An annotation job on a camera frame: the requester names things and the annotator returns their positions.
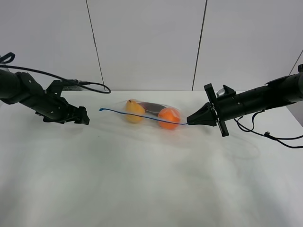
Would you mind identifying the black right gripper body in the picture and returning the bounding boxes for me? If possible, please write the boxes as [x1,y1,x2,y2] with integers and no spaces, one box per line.
[204,84,237,137]

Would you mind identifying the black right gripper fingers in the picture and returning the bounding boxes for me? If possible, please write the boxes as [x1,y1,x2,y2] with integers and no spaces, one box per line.
[187,102,217,127]

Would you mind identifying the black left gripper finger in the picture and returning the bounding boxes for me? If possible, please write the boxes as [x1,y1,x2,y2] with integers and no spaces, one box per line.
[72,106,90,125]

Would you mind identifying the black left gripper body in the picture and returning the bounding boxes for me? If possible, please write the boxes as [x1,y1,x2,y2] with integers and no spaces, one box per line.
[35,80,78,123]

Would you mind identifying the clear zip file bag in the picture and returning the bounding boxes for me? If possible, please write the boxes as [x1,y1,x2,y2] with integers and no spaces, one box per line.
[99,99,188,130]

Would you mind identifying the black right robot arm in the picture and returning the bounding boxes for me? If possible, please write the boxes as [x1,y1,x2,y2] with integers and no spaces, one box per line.
[187,72,303,137]

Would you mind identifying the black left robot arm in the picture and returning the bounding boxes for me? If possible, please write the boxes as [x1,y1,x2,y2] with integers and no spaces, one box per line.
[0,70,89,125]

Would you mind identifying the orange fruit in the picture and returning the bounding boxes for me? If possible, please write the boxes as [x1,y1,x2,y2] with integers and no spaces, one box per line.
[158,107,181,130]

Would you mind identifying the yellow pear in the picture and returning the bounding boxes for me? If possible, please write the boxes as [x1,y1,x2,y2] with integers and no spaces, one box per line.
[125,100,145,123]

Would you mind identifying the dark purple eggplant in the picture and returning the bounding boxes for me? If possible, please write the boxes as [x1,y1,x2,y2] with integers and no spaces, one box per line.
[138,102,166,117]

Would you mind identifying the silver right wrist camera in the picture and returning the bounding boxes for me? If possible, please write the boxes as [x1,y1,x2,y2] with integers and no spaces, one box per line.
[216,85,236,98]

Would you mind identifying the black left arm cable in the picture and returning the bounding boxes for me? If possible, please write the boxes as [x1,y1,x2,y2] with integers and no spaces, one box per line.
[0,52,112,94]

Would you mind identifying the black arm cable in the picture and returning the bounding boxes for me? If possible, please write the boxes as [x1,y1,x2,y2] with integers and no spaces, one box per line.
[0,52,112,94]
[233,110,303,149]

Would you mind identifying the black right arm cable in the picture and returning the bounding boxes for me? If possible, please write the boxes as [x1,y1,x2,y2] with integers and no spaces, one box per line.
[233,110,303,149]

